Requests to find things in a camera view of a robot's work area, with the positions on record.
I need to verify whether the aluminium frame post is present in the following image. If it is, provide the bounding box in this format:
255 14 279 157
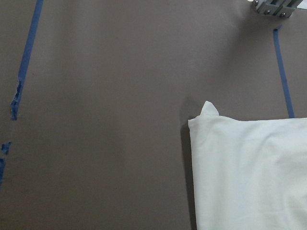
249 0 307 18

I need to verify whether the cream long-sleeve printed shirt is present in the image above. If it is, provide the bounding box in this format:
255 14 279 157
188 101 307 230

